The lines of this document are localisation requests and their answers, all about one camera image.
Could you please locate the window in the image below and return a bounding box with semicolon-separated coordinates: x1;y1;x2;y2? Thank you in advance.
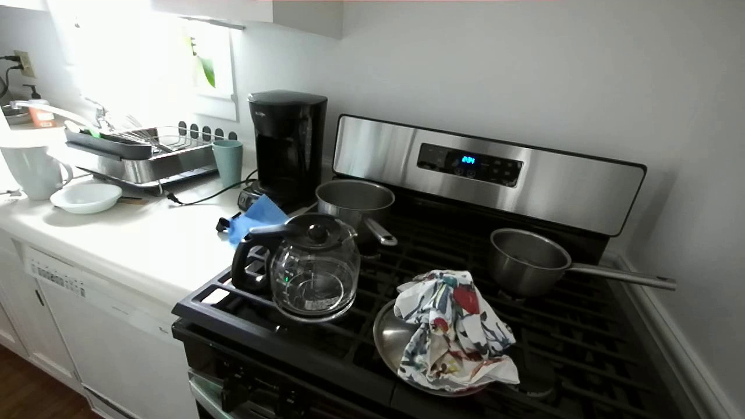
49;0;239;122

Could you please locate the black cable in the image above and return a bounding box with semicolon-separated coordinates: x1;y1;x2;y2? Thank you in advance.
164;169;258;207

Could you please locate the light blue cup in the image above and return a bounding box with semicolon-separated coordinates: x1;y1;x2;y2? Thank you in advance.
212;139;244;189

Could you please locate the blue cloth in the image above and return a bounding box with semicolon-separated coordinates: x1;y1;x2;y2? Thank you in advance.
225;194;289;247

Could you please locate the floral kitchen towel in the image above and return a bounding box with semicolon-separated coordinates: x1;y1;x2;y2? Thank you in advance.
393;269;520;393

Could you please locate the black coffee maker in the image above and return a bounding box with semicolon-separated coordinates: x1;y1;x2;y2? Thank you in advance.
237;90;328;214

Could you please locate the white bowl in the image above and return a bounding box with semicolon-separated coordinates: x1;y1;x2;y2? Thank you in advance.
50;183;123;215

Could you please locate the wall socket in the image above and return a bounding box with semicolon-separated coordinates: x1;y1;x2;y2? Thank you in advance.
14;50;36;79

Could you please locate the steel saucepan short handle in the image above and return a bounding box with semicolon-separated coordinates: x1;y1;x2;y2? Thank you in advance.
315;179;399;247

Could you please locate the white pitcher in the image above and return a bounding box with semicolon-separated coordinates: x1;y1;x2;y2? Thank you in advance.
0;144;75;201

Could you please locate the steel frying pan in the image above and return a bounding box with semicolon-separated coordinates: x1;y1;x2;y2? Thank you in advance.
372;299;489;398

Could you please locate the white dishwasher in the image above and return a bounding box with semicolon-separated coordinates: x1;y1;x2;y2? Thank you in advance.
23;247;200;419

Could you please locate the kitchen tap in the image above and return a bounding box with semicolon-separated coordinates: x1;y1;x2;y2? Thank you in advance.
83;97;115;131

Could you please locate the glass coffee carafe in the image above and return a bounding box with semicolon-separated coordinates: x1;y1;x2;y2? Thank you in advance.
231;212;361;324

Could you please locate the stainless steel stove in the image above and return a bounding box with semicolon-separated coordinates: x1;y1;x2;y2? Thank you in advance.
172;114;687;419

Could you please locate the dish drying rack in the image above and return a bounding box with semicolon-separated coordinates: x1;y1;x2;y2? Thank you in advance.
64;121;239;195

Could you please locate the soap dispenser bottle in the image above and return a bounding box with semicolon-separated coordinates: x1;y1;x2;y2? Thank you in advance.
23;84;56;129

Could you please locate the steel saucepan long handle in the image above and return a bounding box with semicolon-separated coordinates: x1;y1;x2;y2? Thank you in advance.
489;228;677;298

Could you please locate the wall cabinet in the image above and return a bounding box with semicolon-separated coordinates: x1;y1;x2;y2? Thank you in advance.
152;0;344;40

